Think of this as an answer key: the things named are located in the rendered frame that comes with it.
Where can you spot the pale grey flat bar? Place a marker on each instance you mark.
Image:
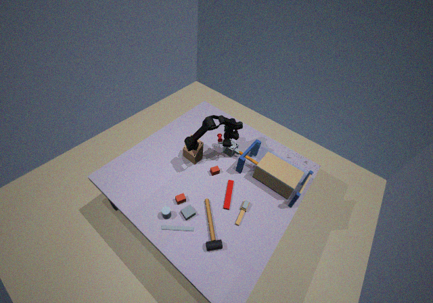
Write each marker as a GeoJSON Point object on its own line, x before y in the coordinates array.
{"type": "Point", "coordinates": [176, 228]}

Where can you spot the grey-blue short cylinder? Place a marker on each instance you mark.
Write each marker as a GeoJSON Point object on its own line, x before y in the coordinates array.
{"type": "Point", "coordinates": [166, 214]}

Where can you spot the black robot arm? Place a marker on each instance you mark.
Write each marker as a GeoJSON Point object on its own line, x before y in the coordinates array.
{"type": "Point", "coordinates": [208, 125]}

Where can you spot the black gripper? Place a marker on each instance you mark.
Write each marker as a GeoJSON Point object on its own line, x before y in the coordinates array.
{"type": "Point", "coordinates": [226, 141]}

